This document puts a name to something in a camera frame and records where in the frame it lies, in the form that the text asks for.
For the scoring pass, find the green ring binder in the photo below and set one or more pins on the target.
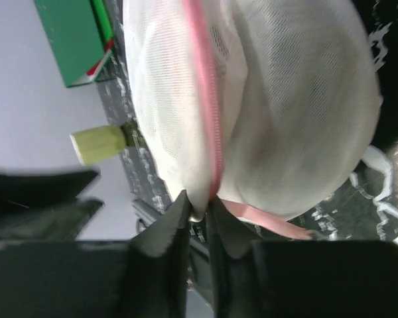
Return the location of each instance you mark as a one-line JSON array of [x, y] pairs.
[[80, 35]]

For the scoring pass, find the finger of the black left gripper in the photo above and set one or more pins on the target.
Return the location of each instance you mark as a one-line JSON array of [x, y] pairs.
[[46, 206]]

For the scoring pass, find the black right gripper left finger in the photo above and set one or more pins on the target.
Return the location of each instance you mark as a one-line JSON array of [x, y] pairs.
[[145, 276]]

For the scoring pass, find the cream yellow mug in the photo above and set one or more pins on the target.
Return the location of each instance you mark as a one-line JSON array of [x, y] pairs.
[[98, 144]]

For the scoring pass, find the white pink mesh laundry bag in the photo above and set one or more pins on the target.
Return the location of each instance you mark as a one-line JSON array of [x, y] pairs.
[[268, 105]]

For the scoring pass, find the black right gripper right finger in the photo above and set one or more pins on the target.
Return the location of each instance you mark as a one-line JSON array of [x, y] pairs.
[[252, 277]]

